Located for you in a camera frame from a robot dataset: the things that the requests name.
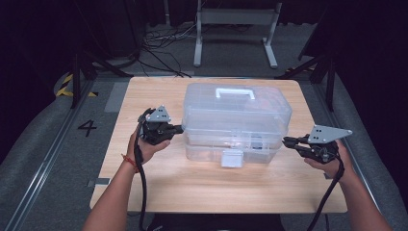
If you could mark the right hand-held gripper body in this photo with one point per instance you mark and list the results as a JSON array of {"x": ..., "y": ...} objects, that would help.
[{"x": 324, "y": 138}]

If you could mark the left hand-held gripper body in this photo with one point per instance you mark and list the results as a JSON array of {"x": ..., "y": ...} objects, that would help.
[{"x": 155, "y": 128}]

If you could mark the clear plastic storage box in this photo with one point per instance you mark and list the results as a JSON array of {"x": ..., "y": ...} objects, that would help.
[{"x": 234, "y": 122}]

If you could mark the person's left hand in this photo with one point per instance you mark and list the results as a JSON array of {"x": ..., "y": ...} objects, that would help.
[{"x": 147, "y": 152}]

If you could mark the person's right hand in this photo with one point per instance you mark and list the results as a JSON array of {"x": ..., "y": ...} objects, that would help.
[{"x": 333, "y": 168}]

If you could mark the black tripod stand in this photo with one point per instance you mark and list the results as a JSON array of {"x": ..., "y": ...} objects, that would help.
[
  {"x": 330, "y": 86},
  {"x": 76, "y": 83}
]

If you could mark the grey tape strip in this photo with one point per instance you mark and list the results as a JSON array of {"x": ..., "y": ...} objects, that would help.
[{"x": 97, "y": 182}]

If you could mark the yellow and black floor tape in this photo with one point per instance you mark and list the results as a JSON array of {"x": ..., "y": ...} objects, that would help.
[{"x": 64, "y": 92}]

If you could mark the person's dark clothing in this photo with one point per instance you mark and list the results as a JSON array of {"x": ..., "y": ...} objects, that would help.
[{"x": 218, "y": 224}]

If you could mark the metal floor rail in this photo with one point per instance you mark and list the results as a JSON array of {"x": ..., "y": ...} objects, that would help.
[
  {"x": 332, "y": 118},
  {"x": 48, "y": 157}
]

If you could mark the grey metal stand frame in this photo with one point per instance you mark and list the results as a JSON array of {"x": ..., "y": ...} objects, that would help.
[{"x": 237, "y": 16}]

